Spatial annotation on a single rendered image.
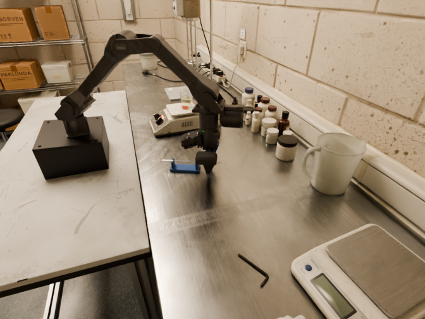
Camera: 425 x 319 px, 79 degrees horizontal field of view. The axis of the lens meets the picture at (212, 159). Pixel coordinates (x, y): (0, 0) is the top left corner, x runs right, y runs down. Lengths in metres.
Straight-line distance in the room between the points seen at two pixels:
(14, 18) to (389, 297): 3.24
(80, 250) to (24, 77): 2.72
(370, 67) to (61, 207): 0.96
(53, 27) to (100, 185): 2.46
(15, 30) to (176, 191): 2.71
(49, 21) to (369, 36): 2.80
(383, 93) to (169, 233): 0.69
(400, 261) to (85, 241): 0.69
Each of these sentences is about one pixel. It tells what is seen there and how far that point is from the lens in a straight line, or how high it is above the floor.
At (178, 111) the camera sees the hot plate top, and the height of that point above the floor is 0.99.
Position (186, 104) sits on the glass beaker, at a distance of 1.09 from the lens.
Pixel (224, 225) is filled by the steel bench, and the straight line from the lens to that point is 0.68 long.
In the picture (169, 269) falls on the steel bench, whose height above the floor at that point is 0.90.
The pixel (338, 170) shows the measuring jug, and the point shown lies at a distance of 0.78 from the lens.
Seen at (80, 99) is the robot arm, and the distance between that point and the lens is 0.87.
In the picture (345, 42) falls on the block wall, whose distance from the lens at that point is 0.97.
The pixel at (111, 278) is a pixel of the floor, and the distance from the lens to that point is 1.76.
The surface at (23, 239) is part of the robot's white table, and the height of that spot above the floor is 0.90.
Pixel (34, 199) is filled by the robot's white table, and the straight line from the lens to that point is 0.91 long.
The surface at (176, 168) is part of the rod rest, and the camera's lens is 0.87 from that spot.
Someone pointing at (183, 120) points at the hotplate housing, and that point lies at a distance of 1.07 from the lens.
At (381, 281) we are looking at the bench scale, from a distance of 0.63.
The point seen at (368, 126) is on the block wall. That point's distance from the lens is 0.91.
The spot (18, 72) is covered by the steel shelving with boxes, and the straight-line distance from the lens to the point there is 3.28.
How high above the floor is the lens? 1.41
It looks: 33 degrees down
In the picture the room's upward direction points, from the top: straight up
